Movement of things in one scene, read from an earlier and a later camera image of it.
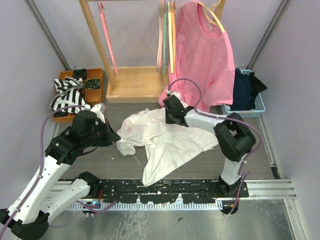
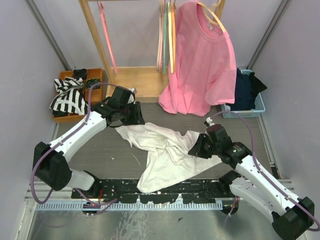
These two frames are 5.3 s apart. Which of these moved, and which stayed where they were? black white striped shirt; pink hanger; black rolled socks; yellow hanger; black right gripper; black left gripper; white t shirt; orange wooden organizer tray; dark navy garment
Moved: black left gripper; black right gripper; white t shirt
Stayed: yellow hanger; dark navy garment; black white striped shirt; orange wooden organizer tray; pink hanger; black rolled socks
